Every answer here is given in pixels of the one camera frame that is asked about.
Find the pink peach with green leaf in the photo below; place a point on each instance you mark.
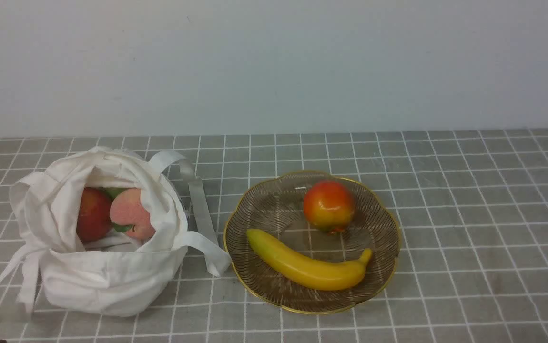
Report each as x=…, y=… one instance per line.
x=127, y=214

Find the red apple in bag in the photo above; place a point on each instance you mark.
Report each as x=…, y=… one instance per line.
x=93, y=221

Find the white cloth tote bag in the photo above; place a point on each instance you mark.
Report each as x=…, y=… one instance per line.
x=117, y=275

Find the gold rimmed glass plate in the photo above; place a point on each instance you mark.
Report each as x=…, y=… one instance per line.
x=276, y=207

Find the red yellow pomegranate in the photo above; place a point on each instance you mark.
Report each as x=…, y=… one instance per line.
x=329, y=206

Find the yellow banana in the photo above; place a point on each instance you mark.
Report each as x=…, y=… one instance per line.
x=308, y=272

